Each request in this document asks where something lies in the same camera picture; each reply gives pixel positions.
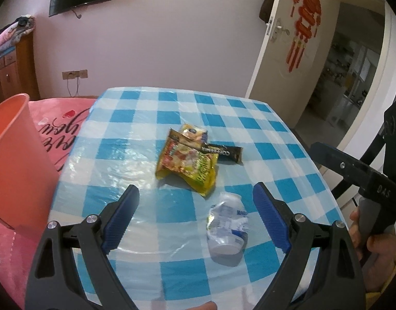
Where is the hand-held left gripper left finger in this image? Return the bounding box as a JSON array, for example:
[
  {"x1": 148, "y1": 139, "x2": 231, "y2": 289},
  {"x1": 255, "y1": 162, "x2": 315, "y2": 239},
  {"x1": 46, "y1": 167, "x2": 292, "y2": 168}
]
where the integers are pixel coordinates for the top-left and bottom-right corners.
[{"x1": 24, "y1": 183, "x2": 140, "y2": 310}]

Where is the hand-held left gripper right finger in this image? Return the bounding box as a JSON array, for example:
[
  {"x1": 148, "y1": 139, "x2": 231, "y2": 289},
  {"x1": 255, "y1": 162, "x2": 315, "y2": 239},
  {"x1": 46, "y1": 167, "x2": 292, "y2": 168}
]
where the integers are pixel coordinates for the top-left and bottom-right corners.
[{"x1": 252, "y1": 182, "x2": 364, "y2": 310}]

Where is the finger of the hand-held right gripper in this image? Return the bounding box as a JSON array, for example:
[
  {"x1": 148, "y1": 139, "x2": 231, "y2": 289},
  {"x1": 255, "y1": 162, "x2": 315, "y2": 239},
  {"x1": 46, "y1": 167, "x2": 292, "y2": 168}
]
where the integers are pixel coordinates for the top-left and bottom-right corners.
[{"x1": 310, "y1": 141, "x2": 372, "y2": 195}]

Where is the crushed clear plastic bottle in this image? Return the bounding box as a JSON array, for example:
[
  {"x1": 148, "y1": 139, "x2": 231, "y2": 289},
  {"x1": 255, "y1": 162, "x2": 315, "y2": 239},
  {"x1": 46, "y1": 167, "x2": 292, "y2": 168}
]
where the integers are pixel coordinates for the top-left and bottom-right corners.
[{"x1": 207, "y1": 191, "x2": 249, "y2": 258}]

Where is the orange plastic bucket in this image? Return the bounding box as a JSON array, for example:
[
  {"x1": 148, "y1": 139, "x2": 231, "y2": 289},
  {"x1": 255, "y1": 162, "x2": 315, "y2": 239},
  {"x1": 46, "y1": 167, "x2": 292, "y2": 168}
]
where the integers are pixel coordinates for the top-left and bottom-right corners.
[{"x1": 0, "y1": 93, "x2": 60, "y2": 243}]

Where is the person's right forearm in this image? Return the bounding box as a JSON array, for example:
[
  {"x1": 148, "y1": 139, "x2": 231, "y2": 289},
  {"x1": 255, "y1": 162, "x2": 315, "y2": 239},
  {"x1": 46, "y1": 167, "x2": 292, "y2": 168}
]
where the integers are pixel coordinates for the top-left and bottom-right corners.
[{"x1": 368, "y1": 258, "x2": 396, "y2": 310}]

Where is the person's right hand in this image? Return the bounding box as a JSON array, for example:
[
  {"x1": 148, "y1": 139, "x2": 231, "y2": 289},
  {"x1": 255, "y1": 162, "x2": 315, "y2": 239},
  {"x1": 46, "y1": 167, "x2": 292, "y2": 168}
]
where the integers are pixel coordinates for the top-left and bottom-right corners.
[{"x1": 349, "y1": 206, "x2": 396, "y2": 294}]

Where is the person's left hand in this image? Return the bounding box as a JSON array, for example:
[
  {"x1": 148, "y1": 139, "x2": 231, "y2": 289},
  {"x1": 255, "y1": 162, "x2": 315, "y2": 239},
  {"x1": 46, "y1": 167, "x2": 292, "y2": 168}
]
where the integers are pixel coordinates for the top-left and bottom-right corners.
[{"x1": 180, "y1": 300, "x2": 218, "y2": 310}]

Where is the brown stick packet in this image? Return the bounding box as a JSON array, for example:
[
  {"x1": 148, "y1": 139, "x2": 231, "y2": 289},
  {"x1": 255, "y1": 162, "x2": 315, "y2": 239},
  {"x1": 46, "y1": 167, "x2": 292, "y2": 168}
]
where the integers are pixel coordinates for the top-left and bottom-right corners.
[{"x1": 198, "y1": 143, "x2": 244, "y2": 164}]

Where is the yellow snack bag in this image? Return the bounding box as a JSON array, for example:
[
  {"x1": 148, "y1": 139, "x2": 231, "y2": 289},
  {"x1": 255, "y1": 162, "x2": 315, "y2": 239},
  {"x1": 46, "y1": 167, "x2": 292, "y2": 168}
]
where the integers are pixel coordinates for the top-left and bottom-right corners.
[{"x1": 155, "y1": 128, "x2": 219, "y2": 197}]

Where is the small yellow packet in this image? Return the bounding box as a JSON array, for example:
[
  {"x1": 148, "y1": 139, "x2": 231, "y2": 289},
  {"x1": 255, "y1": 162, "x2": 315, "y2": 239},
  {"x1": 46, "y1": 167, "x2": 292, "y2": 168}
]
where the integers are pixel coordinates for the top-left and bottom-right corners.
[{"x1": 179, "y1": 123, "x2": 209, "y2": 146}]

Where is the white door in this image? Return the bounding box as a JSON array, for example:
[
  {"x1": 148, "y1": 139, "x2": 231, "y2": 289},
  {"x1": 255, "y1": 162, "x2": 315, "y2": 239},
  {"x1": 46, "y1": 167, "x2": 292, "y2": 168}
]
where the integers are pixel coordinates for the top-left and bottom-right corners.
[{"x1": 245, "y1": 0, "x2": 341, "y2": 102}]

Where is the blue checked tablecloth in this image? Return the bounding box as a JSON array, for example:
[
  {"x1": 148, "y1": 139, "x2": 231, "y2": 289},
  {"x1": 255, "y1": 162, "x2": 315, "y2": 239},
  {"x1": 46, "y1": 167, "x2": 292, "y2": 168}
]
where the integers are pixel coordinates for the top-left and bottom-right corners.
[{"x1": 49, "y1": 86, "x2": 342, "y2": 310}]

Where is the red paper door decoration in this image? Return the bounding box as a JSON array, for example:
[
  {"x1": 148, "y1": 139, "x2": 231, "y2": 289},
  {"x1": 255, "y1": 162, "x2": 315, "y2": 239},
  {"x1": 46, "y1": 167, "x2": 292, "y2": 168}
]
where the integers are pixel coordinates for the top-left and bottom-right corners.
[{"x1": 285, "y1": 0, "x2": 323, "y2": 72}]

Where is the dark brown hanging object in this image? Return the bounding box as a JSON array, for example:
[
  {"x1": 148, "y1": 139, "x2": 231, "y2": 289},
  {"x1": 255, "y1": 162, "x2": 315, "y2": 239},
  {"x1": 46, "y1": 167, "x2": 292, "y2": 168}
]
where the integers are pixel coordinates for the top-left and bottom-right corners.
[{"x1": 259, "y1": 0, "x2": 276, "y2": 21}]

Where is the wooden dresser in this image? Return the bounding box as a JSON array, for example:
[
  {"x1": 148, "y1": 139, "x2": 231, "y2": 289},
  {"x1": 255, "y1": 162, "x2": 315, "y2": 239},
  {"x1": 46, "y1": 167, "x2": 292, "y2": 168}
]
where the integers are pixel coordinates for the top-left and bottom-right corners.
[{"x1": 0, "y1": 34, "x2": 40, "y2": 107}]

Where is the pile of folded blankets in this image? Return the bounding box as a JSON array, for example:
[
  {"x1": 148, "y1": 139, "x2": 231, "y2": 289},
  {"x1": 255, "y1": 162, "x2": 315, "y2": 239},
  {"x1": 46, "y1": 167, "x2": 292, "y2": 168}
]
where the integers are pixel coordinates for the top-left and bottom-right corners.
[{"x1": 0, "y1": 14, "x2": 35, "y2": 60}]

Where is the white power cable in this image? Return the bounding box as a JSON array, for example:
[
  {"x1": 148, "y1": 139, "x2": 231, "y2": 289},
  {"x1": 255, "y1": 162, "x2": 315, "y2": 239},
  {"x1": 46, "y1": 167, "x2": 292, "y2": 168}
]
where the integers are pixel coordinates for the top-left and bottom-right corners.
[{"x1": 67, "y1": 76, "x2": 80, "y2": 97}]

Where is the metal door handle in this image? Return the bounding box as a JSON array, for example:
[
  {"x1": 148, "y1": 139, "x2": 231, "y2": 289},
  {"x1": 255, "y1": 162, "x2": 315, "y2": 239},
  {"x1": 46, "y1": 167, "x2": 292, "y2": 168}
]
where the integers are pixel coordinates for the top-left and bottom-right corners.
[{"x1": 266, "y1": 18, "x2": 289, "y2": 42}]

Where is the tan wall outlet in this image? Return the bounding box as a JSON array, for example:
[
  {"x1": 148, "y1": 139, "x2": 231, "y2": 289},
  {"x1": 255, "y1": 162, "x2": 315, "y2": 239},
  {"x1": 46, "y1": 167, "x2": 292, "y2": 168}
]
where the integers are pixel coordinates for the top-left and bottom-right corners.
[{"x1": 62, "y1": 69, "x2": 89, "y2": 80}]

